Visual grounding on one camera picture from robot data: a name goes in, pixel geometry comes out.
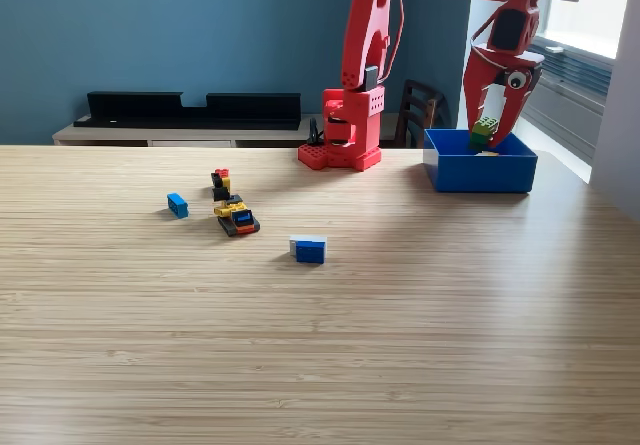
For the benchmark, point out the green lego block stack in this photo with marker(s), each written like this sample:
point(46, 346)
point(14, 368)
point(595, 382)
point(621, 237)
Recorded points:
point(483, 132)

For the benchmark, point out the beige orange red lego stack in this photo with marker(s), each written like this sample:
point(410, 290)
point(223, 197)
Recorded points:
point(486, 154)

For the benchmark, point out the yellow toy digger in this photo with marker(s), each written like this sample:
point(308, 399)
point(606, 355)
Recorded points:
point(240, 220)

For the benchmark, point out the small blue lego brick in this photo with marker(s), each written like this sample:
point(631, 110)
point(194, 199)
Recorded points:
point(178, 206)

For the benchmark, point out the blue plastic bin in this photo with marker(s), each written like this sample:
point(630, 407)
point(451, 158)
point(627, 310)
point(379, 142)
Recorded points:
point(480, 172)

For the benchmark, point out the blue and white lego block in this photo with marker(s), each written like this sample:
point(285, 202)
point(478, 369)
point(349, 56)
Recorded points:
point(310, 252)

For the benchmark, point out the grey window vent grille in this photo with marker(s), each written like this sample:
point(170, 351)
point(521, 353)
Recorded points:
point(575, 72)

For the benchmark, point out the dark wooden chair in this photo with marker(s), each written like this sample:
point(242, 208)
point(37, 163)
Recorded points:
point(406, 115)

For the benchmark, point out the white window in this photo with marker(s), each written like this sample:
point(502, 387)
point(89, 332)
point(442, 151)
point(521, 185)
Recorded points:
point(590, 20)

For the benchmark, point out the pale wooden sideboard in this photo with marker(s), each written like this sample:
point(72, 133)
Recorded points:
point(100, 136)

